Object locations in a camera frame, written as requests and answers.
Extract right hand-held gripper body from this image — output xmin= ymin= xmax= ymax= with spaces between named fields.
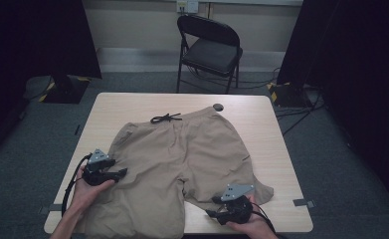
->
xmin=217 ymin=183 xmax=255 ymax=226

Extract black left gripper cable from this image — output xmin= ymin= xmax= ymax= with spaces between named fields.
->
xmin=61 ymin=152 xmax=94 ymax=217

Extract black folding chair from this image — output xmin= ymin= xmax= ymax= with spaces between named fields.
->
xmin=176 ymin=13 xmax=244 ymax=95

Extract black curtain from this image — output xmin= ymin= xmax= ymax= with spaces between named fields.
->
xmin=0 ymin=0 xmax=102 ymax=167
xmin=276 ymin=0 xmax=389 ymax=213

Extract black stand base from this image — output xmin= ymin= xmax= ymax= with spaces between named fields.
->
xmin=42 ymin=74 xmax=91 ymax=105

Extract black floor cable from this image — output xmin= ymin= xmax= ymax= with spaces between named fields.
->
xmin=274 ymin=66 xmax=326 ymax=136

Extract person's right hand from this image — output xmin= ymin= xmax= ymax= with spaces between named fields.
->
xmin=225 ymin=194 xmax=280 ymax=239

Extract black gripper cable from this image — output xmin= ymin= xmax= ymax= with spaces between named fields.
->
xmin=251 ymin=202 xmax=278 ymax=235
xmin=61 ymin=152 xmax=94 ymax=217

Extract yellow striped stand base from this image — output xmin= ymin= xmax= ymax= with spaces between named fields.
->
xmin=266 ymin=81 xmax=313 ymax=109

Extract person's left hand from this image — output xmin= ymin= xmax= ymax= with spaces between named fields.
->
xmin=70 ymin=164 xmax=115 ymax=215

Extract grey tape strip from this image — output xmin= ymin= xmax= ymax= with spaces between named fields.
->
xmin=38 ymin=203 xmax=64 ymax=216
xmin=292 ymin=197 xmax=316 ymax=209

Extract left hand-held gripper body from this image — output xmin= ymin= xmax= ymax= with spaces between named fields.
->
xmin=82 ymin=148 xmax=110 ymax=187

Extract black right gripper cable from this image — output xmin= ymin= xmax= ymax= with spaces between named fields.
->
xmin=251 ymin=202 xmax=278 ymax=235

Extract beige shorts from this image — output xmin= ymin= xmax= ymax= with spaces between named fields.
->
xmin=79 ymin=106 xmax=276 ymax=239

